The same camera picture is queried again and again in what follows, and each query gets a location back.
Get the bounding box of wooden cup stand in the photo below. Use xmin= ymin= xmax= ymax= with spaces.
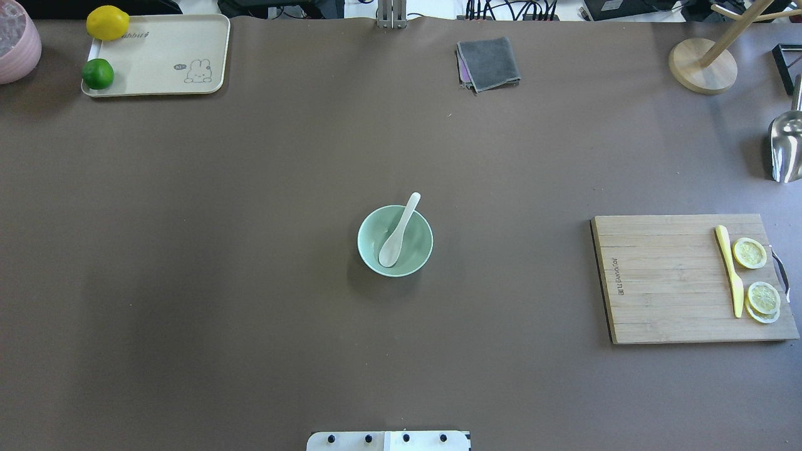
xmin=668 ymin=1 xmax=801 ymax=95

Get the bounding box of pink ice bowl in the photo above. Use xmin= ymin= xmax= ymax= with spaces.
xmin=1 ymin=1 xmax=42 ymax=85

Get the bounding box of lemon slice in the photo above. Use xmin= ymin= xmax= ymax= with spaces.
xmin=732 ymin=237 xmax=768 ymax=269
xmin=745 ymin=299 xmax=780 ymax=324
xmin=747 ymin=281 xmax=780 ymax=315

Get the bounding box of green lime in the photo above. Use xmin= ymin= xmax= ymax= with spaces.
xmin=82 ymin=59 xmax=115 ymax=90

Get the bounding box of bamboo cutting board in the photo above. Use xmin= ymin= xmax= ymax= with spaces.
xmin=591 ymin=214 xmax=799 ymax=345

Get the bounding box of white ceramic spoon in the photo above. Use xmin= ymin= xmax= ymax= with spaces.
xmin=378 ymin=192 xmax=421 ymax=267

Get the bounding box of grey folded cloth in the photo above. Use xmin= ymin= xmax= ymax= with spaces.
xmin=456 ymin=36 xmax=521 ymax=93

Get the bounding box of yellow plastic knife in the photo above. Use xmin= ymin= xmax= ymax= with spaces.
xmin=714 ymin=224 xmax=744 ymax=319

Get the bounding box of lower bottom lemon slice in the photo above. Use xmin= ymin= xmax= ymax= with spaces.
xmin=745 ymin=299 xmax=780 ymax=324

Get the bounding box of yellow lemon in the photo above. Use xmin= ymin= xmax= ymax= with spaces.
xmin=85 ymin=5 xmax=131 ymax=41

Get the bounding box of aluminium frame post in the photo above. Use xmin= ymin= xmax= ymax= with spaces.
xmin=376 ymin=0 xmax=407 ymax=29

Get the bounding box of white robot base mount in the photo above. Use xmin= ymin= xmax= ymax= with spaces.
xmin=306 ymin=429 xmax=472 ymax=450

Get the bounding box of lower top lemon slice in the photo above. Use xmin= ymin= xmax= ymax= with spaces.
xmin=747 ymin=281 xmax=780 ymax=315

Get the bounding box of upper lemon slice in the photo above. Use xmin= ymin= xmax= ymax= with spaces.
xmin=732 ymin=237 xmax=768 ymax=269

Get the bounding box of steel scoop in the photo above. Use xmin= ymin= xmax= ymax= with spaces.
xmin=769 ymin=75 xmax=801 ymax=184

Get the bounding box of beige rabbit tray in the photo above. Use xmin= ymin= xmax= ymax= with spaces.
xmin=81 ymin=14 xmax=231 ymax=98

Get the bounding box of pale green bowl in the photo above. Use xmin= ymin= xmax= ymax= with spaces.
xmin=357 ymin=205 xmax=434 ymax=277

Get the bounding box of black glass rack tray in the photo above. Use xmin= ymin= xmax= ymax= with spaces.
xmin=771 ymin=43 xmax=801 ymax=95

